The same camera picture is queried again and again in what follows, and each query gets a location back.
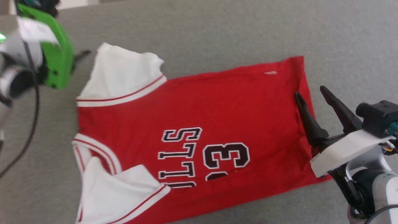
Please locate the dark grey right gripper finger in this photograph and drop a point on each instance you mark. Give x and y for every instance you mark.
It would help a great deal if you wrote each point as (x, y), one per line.
(342, 112)
(309, 124)

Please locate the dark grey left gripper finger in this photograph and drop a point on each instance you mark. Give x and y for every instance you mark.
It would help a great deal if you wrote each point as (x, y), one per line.
(82, 55)

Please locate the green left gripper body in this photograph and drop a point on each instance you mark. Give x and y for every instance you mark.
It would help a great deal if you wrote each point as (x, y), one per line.
(59, 59)

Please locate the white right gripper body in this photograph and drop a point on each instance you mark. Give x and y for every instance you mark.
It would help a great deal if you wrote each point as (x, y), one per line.
(348, 152)

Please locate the red and white basketball jersey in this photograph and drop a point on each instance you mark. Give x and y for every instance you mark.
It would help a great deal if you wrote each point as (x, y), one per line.
(202, 109)

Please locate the grey fabric sofa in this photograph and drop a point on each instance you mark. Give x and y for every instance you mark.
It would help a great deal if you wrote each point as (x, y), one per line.
(217, 34)

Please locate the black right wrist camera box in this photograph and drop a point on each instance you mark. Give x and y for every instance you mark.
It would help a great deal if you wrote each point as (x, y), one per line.
(377, 116)

